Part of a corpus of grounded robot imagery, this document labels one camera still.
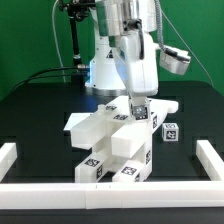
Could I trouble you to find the white left fence wall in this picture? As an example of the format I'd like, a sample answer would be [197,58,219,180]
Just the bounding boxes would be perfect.
[0,143,17,182]

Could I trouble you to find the white front fence wall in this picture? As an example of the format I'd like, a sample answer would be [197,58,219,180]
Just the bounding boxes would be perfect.
[0,181,224,209]

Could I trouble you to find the white right fence wall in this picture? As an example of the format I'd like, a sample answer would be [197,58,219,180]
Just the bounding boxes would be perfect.
[196,140,224,181]

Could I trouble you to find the black camera stand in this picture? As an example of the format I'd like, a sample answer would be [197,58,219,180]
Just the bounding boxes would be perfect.
[59,0,96,66]

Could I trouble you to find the white chair back frame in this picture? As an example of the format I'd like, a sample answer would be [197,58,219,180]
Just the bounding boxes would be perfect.
[64,96,179,158]

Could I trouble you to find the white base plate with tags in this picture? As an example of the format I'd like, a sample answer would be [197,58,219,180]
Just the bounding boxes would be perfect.
[64,113,91,131]

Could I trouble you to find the black cables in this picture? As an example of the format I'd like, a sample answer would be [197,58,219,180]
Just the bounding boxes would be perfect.
[8,63,91,96]

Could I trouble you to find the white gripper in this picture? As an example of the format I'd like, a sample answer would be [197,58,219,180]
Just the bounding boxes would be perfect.
[114,33,158,115]

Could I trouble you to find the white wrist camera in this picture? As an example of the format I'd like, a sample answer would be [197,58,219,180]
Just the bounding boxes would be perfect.
[160,46,191,75]

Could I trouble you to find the white thin cable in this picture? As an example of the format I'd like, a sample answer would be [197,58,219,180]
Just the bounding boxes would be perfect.
[51,0,67,84]

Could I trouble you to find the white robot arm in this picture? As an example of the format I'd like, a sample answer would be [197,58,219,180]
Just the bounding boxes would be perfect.
[86,0,164,119]

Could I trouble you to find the white tagged cube nut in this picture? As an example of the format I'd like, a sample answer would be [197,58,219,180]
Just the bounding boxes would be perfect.
[131,105,149,121]
[162,123,179,141]

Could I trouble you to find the white fence wall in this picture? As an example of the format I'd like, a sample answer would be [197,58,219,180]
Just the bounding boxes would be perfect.
[196,140,224,181]
[0,181,224,209]
[0,143,17,182]

